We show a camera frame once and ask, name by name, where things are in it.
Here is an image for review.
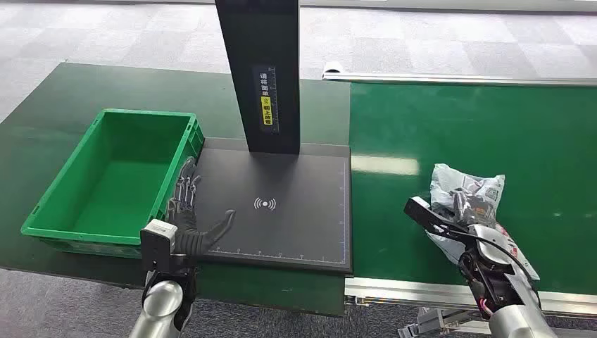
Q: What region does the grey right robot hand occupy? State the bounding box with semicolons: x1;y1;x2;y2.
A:
447;185;499;230

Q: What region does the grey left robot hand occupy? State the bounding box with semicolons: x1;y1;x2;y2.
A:
165;157;237;258

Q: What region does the grey plastic mailer package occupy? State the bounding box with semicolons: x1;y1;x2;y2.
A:
425;163;541;282

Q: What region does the green conveyor belt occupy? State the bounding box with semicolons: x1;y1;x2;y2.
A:
348;81;597;296

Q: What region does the green plastic crate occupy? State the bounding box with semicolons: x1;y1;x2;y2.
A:
20;108;205;260

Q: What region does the black scanner base platform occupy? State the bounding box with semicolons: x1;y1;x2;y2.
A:
193;136;353;275

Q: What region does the yellow and black ruler sticker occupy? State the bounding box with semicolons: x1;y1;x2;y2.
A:
252;65;281;135

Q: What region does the black scanner column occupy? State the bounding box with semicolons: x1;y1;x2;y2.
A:
214;0;301;156

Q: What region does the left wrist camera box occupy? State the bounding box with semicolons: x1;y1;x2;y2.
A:
140;219;179;273

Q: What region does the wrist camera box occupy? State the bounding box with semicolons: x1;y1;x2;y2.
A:
140;219;179;273
403;196;469;239

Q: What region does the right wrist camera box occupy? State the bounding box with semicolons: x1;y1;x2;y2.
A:
403;196;469;239

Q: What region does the aluminium conveyor side rail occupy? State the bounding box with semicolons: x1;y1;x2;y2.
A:
344;277;597;319
322;71;597;88

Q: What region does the grey metal conveyor bracket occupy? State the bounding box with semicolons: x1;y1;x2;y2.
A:
397;306;489;338

